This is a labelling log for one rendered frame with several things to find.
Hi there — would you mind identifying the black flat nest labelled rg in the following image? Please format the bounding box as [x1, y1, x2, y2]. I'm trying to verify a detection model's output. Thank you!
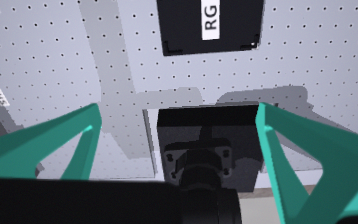
[156, 0, 264, 57]

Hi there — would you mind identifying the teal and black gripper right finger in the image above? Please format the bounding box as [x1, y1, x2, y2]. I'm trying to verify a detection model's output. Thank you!
[256, 102, 358, 224]

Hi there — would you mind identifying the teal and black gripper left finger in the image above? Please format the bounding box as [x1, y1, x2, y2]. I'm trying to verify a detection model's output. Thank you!
[0, 103, 102, 180]

